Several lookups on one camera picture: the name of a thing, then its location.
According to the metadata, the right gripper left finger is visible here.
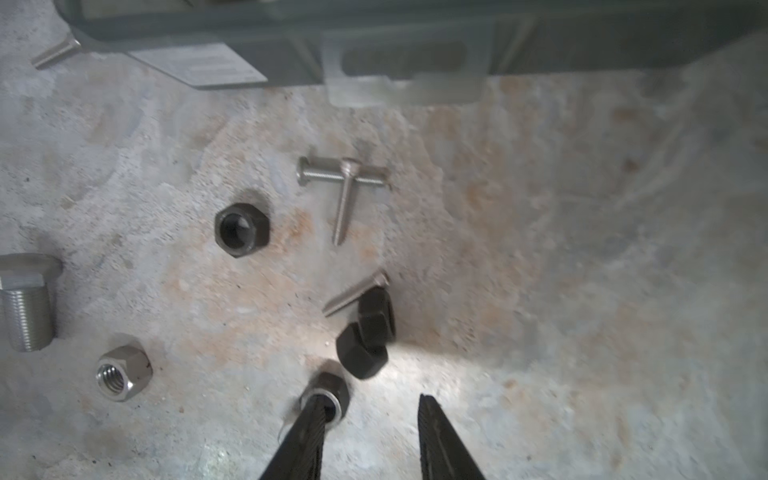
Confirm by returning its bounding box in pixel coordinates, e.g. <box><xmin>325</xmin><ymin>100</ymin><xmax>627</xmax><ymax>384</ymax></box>
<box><xmin>260</xmin><ymin>395</ymin><xmax>326</xmax><ymax>480</ymax></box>

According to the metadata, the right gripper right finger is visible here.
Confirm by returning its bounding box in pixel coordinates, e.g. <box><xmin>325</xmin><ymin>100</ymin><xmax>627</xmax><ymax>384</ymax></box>
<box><xmin>418</xmin><ymin>394</ymin><xmax>485</xmax><ymax>480</ymax></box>

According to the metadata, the large steel bolt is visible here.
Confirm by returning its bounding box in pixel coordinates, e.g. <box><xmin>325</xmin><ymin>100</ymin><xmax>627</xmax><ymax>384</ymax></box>
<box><xmin>31</xmin><ymin>34</ymin><xmax>82</xmax><ymax>70</ymax></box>
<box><xmin>1</xmin><ymin>253</ymin><xmax>63</xmax><ymax>352</ymax></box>

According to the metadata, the grey compartment organizer box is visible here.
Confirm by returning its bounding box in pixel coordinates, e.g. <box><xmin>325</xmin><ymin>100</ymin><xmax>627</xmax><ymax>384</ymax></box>
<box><xmin>55</xmin><ymin>1</ymin><xmax>767</xmax><ymax>107</ymax></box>

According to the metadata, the black nut lower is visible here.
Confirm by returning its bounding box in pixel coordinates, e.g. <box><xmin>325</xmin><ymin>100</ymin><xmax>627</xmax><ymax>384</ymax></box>
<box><xmin>300</xmin><ymin>371</ymin><xmax>351</xmax><ymax>428</ymax></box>

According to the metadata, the steel nut centre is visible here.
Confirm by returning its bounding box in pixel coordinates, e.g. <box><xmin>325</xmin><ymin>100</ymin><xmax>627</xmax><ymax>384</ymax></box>
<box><xmin>95</xmin><ymin>345</ymin><xmax>153</xmax><ymax>402</ymax></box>

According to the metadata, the black nut upper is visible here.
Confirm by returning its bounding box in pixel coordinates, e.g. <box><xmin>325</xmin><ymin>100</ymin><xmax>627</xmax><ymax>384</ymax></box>
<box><xmin>214</xmin><ymin>203</ymin><xmax>271</xmax><ymax>258</ymax></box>

